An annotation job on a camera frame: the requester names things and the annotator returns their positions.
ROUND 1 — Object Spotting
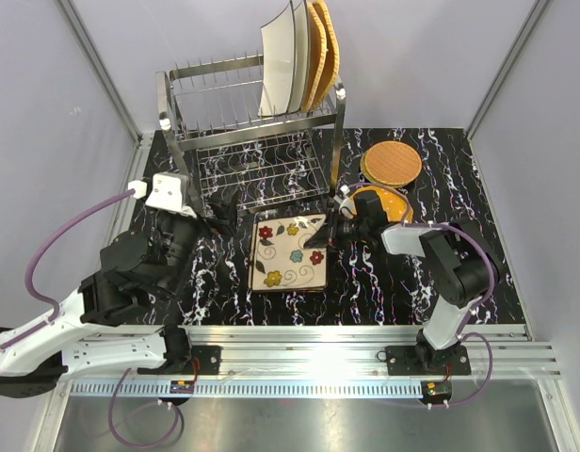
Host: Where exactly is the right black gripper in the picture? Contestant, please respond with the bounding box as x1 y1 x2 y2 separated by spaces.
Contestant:
304 209 368 253

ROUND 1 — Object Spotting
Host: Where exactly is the orange polka dot plate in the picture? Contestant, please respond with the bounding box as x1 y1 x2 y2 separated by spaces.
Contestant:
347 186 413 223

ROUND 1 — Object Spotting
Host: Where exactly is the woven bamboo plate green rim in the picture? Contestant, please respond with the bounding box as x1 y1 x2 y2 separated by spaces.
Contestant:
360 158 388 186

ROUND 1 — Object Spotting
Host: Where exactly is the woven orange rattan plate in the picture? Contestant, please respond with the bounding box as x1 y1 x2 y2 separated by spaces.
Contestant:
362 140 422 187

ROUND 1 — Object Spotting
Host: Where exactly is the grey square plate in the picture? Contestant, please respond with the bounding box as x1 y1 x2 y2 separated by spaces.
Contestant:
258 1 295 118

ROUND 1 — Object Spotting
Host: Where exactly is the floral square plate dark rim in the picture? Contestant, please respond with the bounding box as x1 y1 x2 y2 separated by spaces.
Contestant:
250 284 326 293

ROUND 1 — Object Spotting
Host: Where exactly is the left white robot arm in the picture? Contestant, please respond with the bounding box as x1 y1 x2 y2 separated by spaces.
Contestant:
0 198 237 398

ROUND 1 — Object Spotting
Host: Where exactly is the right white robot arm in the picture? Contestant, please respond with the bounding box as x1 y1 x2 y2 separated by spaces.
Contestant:
305 188 506 376

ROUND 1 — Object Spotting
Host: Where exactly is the steel two-tier dish rack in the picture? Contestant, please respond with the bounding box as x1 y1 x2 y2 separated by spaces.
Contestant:
155 55 346 217

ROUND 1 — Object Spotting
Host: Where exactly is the black marble pattern mat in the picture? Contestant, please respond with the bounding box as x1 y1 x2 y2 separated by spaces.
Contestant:
136 128 502 326

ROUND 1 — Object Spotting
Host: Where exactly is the left small control board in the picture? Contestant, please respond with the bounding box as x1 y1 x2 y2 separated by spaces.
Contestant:
169 379 196 395

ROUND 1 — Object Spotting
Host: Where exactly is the small control board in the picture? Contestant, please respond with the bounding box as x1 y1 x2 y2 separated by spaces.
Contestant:
169 379 196 395
421 379 453 404

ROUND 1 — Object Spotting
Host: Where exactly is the rear woven yellow basket plate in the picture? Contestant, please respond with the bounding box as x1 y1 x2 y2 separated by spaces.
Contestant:
310 0 340 110

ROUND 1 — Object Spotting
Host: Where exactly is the woven yellow basket plate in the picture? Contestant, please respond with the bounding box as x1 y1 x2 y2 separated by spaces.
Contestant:
310 0 340 110
301 2 327 113

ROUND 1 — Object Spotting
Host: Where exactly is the right small control board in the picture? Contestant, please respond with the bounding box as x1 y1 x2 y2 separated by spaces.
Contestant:
421 379 453 404

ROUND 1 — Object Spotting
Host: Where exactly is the cream square plate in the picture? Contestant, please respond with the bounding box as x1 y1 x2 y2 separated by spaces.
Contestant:
288 1 311 113

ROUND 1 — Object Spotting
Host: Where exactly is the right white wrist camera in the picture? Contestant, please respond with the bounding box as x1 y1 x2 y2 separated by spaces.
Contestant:
335 185 356 219

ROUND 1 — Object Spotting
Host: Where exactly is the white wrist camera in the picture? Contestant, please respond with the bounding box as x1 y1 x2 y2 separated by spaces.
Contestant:
127 172 198 218
335 185 356 219

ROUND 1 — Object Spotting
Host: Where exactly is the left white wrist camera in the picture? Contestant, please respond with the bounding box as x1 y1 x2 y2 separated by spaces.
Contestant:
127 172 198 218

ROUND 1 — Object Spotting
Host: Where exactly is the aluminium mounting rail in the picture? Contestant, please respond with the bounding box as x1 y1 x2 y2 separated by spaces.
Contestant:
63 325 561 384

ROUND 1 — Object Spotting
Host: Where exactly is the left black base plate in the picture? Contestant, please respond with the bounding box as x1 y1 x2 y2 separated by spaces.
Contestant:
137 345 222 377

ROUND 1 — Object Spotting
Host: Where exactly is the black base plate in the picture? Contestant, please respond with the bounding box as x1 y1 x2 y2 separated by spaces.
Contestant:
137 345 222 377
384 344 472 377

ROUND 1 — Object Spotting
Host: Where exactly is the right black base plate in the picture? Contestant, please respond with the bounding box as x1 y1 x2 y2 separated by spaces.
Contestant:
384 344 472 377

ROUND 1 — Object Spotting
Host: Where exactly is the slotted cable duct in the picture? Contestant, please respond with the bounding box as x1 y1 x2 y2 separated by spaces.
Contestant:
71 378 422 399

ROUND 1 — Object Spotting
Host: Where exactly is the left aluminium frame post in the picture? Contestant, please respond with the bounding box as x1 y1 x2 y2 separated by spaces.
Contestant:
55 0 142 144

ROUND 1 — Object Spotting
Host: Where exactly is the aluminium frame post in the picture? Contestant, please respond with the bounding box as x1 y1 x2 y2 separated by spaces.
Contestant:
465 0 553 141
55 0 142 144

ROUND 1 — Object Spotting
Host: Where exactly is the right aluminium frame post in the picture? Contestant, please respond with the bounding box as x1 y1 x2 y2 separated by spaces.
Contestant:
465 0 553 141

